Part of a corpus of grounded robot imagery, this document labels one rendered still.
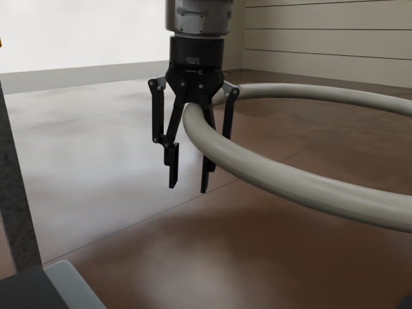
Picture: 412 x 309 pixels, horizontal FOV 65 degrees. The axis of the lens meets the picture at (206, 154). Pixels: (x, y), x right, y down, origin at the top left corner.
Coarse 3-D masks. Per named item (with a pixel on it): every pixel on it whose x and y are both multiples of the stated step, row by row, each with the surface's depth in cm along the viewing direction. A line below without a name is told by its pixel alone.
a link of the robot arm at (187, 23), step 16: (176, 0) 39; (192, 0) 39; (208, 0) 39; (224, 0) 40; (176, 16) 40; (192, 16) 40; (208, 16) 39; (224, 16) 41; (176, 32) 43; (192, 32) 40; (208, 32) 40; (224, 32) 42
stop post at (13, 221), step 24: (0, 96) 93; (0, 120) 94; (0, 144) 96; (0, 168) 98; (0, 192) 100; (24, 192) 104; (0, 216) 109; (24, 216) 106; (24, 240) 109; (24, 264) 111
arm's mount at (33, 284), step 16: (32, 272) 29; (0, 288) 27; (16, 288) 27; (32, 288) 28; (48, 288) 28; (0, 304) 26; (16, 304) 26; (32, 304) 26; (48, 304) 26; (64, 304) 26
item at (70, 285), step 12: (60, 264) 37; (48, 276) 36; (60, 276) 36; (72, 276) 36; (60, 288) 34; (72, 288) 34; (84, 288) 34; (72, 300) 32; (84, 300) 32; (96, 300) 33
